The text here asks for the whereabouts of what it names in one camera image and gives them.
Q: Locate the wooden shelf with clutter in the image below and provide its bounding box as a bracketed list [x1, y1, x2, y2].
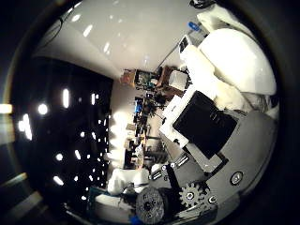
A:
[120, 68, 158, 90]

